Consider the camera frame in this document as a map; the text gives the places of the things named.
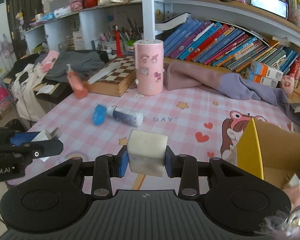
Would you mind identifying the small white plug adapter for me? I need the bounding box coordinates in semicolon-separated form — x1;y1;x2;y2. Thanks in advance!
31;128;64;161

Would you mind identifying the beige cube block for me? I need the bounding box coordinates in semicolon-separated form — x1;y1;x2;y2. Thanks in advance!
127;129;168;177

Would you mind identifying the blue plastic bag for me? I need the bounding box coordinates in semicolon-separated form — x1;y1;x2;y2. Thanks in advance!
92;105;107;126

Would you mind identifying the navy white spray bottle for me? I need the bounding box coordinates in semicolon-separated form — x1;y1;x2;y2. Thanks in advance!
106;106;144;127

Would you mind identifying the pink plush glove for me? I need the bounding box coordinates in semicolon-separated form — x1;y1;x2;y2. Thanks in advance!
283;183;300;210

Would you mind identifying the large white charger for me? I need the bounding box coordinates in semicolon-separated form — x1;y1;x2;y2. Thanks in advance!
286;173;300;187

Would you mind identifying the beige jacket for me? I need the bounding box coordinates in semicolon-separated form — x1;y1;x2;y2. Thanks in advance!
12;63;46;122

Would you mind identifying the pink checkered tablecloth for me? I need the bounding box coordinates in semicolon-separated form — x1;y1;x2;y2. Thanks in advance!
9;87;291;186

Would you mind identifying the yellow cardboard box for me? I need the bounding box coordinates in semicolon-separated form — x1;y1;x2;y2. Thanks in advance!
225;119;300;188

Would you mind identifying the pink purple cloth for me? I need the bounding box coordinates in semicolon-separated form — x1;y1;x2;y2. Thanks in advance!
163;61;300;127

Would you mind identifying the wooden chess board box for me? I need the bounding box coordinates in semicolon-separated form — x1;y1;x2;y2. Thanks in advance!
83;56;136;97

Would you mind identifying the grey clothing pile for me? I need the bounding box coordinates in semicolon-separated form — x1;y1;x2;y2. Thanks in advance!
35;50;110;83

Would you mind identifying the lower orange white box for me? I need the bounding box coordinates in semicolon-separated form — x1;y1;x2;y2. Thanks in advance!
245;68;279;88

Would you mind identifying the orange white box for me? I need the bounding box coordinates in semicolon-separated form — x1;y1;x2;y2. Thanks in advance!
250;60;283;81
245;68;279;88

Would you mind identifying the red tassel pen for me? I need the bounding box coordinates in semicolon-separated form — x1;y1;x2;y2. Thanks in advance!
115;25;122;57

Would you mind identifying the pink cylinder container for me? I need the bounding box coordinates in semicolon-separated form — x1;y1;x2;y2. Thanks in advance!
134;39;164;96

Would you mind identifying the upper orange white box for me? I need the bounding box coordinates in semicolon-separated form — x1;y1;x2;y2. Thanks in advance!
250;60;283;81

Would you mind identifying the row of books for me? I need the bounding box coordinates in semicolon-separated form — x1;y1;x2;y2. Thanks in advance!
164;18;300;89

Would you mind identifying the pink pig plush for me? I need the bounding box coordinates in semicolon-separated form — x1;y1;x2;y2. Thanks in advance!
279;74;295;96

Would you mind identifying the white blue bookshelf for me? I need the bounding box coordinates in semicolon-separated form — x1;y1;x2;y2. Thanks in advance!
22;0;300;55

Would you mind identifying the digital clock display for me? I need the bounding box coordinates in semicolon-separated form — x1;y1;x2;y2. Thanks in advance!
251;0;288;19

